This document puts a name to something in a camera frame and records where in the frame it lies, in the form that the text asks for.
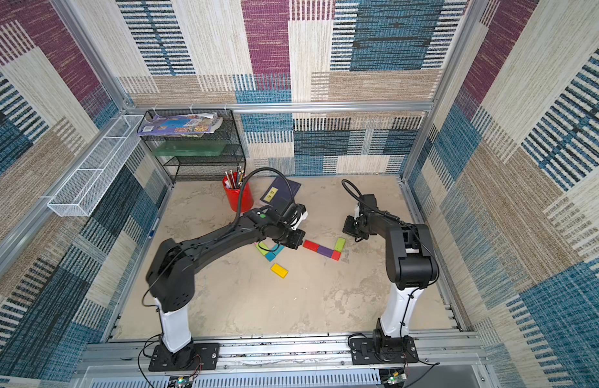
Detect blue pen by wall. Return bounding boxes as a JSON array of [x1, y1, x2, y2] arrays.
[[148, 218, 160, 239]]

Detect pencils in cup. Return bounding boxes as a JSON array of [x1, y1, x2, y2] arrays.
[[225, 166, 246, 190]]

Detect yellow block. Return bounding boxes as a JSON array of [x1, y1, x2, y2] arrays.
[[270, 264, 288, 279]]

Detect red long block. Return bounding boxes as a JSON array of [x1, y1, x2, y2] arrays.
[[303, 240, 320, 252]]

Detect colourful magazine on rack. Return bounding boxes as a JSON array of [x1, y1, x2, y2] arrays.
[[136, 113, 224, 137]]

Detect dark blue notebook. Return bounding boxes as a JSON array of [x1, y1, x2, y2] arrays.
[[260, 176, 301, 213]]

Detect red ribbed pencil cup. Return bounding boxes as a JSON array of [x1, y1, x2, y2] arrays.
[[222, 178, 254, 213]]

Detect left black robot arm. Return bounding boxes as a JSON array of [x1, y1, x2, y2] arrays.
[[146, 203, 308, 354]]

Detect green folder in rack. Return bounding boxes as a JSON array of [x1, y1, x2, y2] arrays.
[[153, 141, 227, 157]]

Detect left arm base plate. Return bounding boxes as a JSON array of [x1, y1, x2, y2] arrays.
[[148, 343, 220, 372]]

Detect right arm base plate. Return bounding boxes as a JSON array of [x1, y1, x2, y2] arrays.
[[347, 333, 419, 365]]

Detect black mesh shelf rack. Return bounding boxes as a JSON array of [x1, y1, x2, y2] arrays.
[[136, 108, 246, 184]]

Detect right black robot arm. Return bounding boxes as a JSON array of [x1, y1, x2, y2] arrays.
[[342, 194, 440, 338]]

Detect purple block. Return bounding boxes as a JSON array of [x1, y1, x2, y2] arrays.
[[317, 246, 333, 258]]

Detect light green long block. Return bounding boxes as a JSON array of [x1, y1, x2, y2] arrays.
[[255, 244, 270, 256]]

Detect white wire wall basket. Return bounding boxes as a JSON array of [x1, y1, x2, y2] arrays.
[[47, 115, 144, 218]]

